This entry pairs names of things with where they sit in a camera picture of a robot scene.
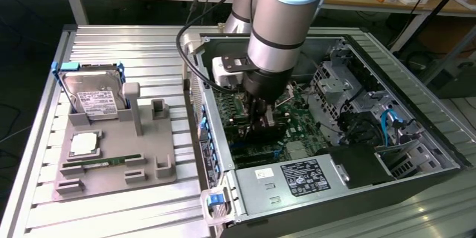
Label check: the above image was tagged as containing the grey flat wire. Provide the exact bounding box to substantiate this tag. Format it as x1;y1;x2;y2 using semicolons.
374;139;422;154

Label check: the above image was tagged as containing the blue release latch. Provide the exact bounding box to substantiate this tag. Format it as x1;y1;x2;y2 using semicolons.
207;193;226;206

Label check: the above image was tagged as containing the black slanted stand pole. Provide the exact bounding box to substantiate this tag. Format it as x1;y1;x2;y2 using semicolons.
386;0;476;55

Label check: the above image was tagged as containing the black plastic air shroud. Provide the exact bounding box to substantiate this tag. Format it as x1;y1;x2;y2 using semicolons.
318;143;397;190

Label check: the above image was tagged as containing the silver CPU chip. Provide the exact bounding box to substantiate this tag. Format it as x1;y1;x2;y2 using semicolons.
69;134;99;156

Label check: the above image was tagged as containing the green motherboard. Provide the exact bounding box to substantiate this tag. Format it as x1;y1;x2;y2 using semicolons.
213;81;333;168

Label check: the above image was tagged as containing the grey plastic parts rack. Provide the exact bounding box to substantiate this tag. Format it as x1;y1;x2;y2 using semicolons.
50;81;178;203

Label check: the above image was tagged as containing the low-profile graphics card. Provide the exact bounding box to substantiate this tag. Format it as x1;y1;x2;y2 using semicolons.
226;122;289;144

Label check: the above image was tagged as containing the hard disk with blue carrier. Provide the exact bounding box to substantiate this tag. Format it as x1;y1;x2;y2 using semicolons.
49;61;130;122

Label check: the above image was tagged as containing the metal disk bay cage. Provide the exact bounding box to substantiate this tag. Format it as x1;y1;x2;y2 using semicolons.
310;59;379;116

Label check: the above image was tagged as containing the green RAM stick with label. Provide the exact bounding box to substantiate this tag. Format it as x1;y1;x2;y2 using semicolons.
66;156;139;169

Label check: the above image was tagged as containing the black box on floor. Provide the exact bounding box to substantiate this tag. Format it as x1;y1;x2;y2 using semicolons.
426;59;476;99

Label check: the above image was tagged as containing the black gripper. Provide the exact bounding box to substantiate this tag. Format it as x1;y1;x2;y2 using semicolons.
242;67;294;104

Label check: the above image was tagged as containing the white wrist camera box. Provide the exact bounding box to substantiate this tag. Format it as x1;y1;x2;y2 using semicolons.
210;56;246;88

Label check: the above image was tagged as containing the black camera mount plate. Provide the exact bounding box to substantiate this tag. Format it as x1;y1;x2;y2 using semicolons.
221;55;261;74

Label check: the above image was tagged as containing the black cable bundle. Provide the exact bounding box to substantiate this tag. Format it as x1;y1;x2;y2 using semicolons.
335;111;386;147

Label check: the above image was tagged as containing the blue wire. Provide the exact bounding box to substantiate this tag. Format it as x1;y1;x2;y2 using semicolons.
379;108;402;148

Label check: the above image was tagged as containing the silver chipset heat sink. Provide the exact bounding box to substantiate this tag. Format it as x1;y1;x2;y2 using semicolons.
286;140;311;158

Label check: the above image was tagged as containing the metal socket cover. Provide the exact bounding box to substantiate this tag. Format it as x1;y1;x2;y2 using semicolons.
283;82;302;104

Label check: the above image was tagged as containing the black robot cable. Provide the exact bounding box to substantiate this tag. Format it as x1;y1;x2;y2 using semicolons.
175;0;261;90

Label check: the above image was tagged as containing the translucent plastic corner piece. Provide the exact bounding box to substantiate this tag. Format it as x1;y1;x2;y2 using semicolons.
199;188;238;227
181;33;206;55

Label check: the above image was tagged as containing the black open PC case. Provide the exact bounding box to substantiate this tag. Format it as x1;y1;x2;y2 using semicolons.
181;33;471;235

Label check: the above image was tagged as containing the grey power supply unit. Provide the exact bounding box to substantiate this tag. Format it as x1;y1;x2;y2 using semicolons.
233;153;351;218

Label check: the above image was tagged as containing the black long expansion slot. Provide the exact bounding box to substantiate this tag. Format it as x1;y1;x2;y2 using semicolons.
235;151;279;166

